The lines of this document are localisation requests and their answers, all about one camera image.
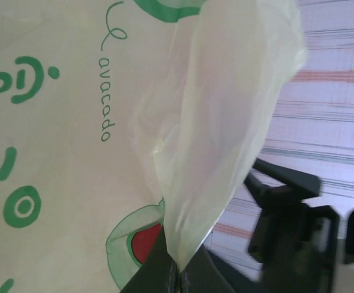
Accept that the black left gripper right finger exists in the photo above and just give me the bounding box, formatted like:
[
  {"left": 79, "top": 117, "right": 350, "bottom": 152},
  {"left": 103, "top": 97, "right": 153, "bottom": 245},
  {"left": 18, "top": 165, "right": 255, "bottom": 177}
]
[{"left": 179, "top": 244, "right": 242, "bottom": 293}]

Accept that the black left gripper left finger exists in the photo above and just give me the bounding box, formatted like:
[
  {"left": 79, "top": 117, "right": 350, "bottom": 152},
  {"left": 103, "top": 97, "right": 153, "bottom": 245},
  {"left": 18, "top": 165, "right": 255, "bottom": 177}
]
[{"left": 124, "top": 227, "right": 180, "bottom": 293}]

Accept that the yellow avocado print plastic bag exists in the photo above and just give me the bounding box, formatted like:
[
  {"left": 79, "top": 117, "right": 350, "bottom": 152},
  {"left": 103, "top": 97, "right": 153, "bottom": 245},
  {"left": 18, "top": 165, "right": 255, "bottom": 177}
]
[{"left": 0, "top": 0, "right": 308, "bottom": 272}]

